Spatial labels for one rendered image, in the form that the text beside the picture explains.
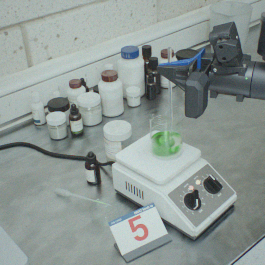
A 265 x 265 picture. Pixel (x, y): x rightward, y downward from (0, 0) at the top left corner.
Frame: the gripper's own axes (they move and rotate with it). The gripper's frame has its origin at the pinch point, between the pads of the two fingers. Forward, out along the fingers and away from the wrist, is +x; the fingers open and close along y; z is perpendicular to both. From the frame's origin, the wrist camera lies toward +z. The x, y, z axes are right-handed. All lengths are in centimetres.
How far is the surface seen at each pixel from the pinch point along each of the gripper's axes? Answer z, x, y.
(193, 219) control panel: -22.0, -6.0, 10.2
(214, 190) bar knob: -21.0, -7.7, 3.1
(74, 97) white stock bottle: -20.1, 33.1, -18.8
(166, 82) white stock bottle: -24.0, 16.5, -40.0
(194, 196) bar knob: -19.2, -5.5, 7.7
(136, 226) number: -23.1, 2.8, 14.0
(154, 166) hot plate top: -16.8, 2.7, 5.0
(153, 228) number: -24.0, 0.3, 12.6
